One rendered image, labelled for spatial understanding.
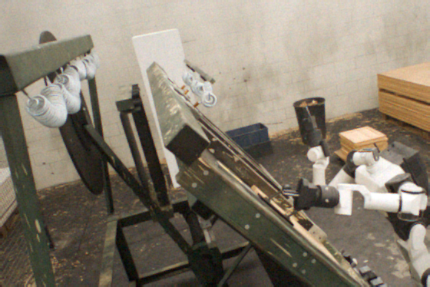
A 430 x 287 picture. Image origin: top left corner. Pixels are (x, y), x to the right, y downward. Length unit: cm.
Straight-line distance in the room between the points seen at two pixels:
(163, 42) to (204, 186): 450
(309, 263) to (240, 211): 34
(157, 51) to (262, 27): 222
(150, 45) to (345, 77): 363
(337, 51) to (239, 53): 173
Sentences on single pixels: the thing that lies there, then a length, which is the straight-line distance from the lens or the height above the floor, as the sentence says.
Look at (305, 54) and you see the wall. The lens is 755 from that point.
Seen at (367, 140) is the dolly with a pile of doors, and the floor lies 40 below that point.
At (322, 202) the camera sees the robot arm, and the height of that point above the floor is 147.
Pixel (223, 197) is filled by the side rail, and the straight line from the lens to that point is 135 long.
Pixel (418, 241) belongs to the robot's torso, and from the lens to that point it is 240.
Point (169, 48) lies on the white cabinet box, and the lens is 573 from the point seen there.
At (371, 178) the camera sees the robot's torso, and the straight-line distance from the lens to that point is 213.
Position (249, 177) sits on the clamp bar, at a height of 140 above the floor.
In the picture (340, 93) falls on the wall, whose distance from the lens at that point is 787.
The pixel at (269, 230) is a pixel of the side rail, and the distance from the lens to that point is 143.
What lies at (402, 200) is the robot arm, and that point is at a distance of 170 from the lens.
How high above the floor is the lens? 221
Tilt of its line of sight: 23 degrees down
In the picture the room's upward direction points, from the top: 11 degrees counter-clockwise
